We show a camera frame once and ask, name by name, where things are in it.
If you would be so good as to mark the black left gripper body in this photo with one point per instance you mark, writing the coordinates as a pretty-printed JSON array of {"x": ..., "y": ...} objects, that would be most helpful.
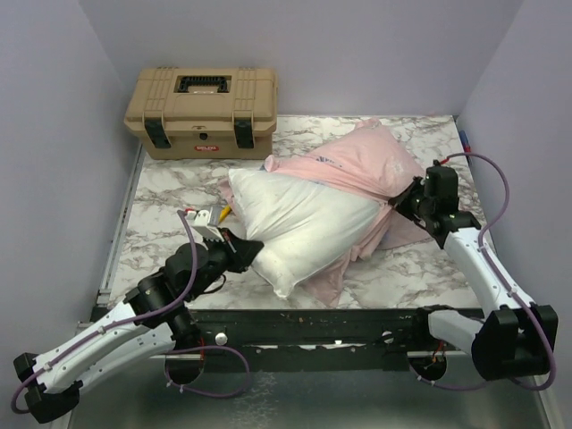
[{"x": 221, "y": 257}]

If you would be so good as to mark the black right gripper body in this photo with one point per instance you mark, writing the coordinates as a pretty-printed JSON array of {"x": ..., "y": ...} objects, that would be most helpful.
[{"x": 424, "y": 205}]

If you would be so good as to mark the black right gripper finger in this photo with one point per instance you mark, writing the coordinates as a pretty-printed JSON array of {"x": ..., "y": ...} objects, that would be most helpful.
[
  {"x": 404, "y": 210},
  {"x": 405, "y": 197}
]

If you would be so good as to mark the pink purple printed pillowcase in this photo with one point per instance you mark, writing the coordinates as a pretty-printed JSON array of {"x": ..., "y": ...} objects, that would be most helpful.
[{"x": 370, "y": 163}]

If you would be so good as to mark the white pillow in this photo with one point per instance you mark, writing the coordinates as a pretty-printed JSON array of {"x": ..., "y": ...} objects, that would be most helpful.
[{"x": 305, "y": 226}]

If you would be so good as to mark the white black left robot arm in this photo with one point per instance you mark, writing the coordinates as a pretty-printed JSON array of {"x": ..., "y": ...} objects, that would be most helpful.
[{"x": 151, "y": 320}]

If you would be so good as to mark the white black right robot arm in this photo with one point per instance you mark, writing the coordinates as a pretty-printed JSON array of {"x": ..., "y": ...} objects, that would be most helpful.
[{"x": 516, "y": 337}]

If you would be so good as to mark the yellow small screwdriver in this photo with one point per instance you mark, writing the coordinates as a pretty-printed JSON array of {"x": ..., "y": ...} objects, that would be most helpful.
[{"x": 228, "y": 210}]

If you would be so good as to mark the blue red marker pen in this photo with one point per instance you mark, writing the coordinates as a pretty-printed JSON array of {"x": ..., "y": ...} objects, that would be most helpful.
[{"x": 464, "y": 141}]

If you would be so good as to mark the tan plastic toolbox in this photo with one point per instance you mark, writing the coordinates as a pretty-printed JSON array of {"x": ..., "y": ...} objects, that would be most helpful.
[{"x": 185, "y": 113}]

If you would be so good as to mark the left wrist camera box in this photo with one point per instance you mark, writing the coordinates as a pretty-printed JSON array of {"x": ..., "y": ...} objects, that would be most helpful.
[{"x": 206, "y": 222}]

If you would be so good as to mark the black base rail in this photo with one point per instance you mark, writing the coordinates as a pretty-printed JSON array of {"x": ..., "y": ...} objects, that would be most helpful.
[{"x": 309, "y": 340}]

